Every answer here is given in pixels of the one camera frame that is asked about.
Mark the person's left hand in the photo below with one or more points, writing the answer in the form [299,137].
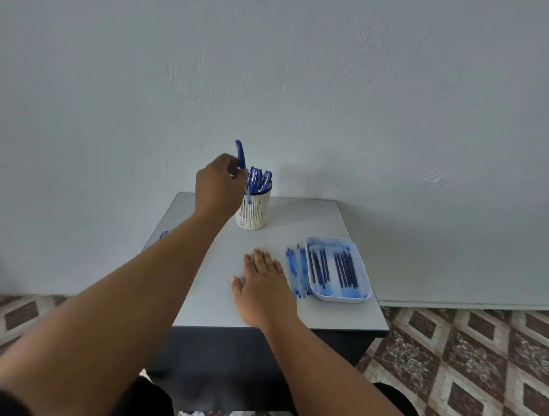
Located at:
[216,188]

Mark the person's right hand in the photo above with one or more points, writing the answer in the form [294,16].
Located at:
[266,300]

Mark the person's right middle finger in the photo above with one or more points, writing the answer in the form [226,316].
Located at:
[260,260]

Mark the person's right little finger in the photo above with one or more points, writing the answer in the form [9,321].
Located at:
[279,268]

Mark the person's left fingers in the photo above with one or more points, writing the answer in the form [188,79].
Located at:
[237,171]

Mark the person's right thumb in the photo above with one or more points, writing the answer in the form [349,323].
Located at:
[238,286]

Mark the blue capped pen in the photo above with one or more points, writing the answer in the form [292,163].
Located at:
[241,156]

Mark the person's right forearm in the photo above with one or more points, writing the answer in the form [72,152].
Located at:
[326,373]

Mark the person's left forearm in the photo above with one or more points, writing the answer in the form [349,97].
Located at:
[120,308]

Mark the row of clear blue barrels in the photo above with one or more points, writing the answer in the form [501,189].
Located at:
[298,274]

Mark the bunch of blue pens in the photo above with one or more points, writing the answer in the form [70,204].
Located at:
[259,180]

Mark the grey table with dark base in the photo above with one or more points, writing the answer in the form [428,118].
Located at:
[214,291]

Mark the white perforated pen holder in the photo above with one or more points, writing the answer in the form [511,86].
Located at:
[254,212]

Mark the row of dark pen refills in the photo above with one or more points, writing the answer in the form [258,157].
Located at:
[345,270]

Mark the white plastic tray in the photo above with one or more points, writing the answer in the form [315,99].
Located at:
[341,293]

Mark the person's black trousers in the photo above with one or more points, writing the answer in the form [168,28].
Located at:
[148,398]

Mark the person's black sleeve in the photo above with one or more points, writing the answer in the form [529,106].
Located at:
[13,405]

